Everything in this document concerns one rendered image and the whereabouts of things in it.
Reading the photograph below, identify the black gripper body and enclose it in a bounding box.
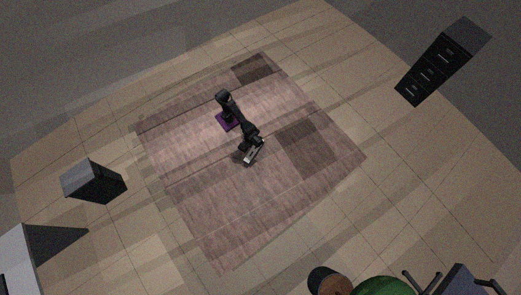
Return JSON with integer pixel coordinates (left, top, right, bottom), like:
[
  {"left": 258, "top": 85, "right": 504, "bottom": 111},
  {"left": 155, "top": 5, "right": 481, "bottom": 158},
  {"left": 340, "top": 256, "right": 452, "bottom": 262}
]
[{"left": 238, "top": 129, "right": 260, "bottom": 152}]

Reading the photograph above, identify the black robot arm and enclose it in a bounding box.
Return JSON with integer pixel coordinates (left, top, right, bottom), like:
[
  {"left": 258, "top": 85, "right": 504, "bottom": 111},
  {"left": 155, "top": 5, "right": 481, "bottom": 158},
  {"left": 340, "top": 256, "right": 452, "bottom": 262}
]
[{"left": 214, "top": 88, "right": 263, "bottom": 148}]

